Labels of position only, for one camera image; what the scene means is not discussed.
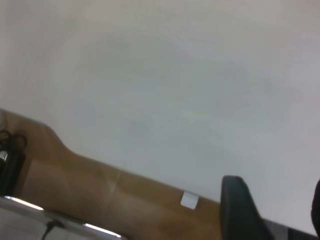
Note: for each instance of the white tape piece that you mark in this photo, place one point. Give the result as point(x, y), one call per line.
point(189, 200)

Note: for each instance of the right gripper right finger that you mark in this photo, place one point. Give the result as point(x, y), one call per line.
point(317, 205)

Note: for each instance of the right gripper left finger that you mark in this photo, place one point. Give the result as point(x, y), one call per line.
point(237, 207)

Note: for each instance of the silver aluminium frame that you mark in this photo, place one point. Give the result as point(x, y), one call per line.
point(22, 222)

